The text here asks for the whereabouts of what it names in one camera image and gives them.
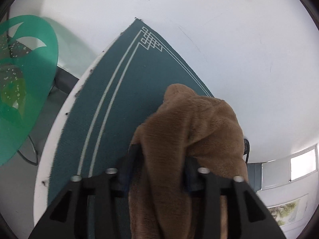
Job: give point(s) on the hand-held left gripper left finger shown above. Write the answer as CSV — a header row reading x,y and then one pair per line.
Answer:
x,y
124,179

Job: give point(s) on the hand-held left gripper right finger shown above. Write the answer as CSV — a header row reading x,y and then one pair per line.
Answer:
x,y
192,179

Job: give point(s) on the brown fleece garment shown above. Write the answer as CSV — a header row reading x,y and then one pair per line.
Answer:
x,y
194,129

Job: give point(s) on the black chair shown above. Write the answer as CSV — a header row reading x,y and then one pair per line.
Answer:
x,y
246,149

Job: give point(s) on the dark green mat, white lines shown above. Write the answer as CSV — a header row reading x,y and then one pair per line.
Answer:
x,y
139,79

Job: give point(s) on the window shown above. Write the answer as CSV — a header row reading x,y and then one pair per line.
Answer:
x,y
302,164

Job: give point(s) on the green round glass table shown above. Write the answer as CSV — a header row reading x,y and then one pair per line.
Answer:
x,y
32,84

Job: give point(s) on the blue-grey wall panel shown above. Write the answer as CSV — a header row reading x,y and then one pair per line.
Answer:
x,y
254,176

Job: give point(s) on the wall picture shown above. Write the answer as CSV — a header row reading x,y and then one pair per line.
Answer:
x,y
286,211

